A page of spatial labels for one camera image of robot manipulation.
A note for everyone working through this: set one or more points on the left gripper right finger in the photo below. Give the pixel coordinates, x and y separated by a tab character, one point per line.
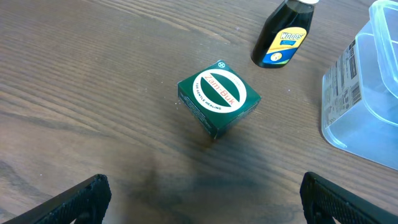
325	202

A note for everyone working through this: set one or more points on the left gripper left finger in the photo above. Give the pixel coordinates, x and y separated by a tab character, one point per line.
87	202

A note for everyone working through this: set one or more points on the green Zam-Buk box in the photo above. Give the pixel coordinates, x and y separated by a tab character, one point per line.
218	97

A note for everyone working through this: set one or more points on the dark syrup bottle white cap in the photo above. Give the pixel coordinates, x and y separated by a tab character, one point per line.
283	33

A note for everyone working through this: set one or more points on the clear plastic container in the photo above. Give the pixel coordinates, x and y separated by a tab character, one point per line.
359	92

